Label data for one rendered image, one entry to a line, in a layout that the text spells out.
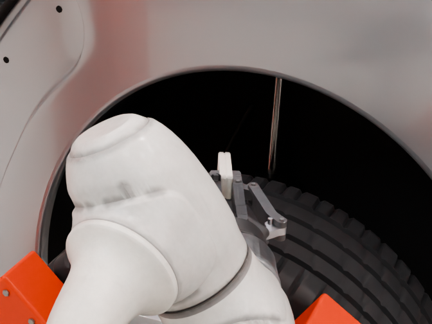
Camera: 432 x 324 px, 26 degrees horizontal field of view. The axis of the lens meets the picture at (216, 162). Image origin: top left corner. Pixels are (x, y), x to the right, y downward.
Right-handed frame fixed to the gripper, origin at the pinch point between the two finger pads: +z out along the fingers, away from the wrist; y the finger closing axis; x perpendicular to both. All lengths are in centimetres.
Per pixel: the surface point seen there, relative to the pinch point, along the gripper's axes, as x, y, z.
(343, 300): -14.4, 15.5, -5.5
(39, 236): -34, -29, 41
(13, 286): -16.9, -26.4, -0.3
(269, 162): -23, 12, 51
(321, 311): -10.2, 11.1, -13.8
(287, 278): -11.1, 8.1, -5.9
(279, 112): -13, 13, 51
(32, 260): -16.3, -24.7, 4.9
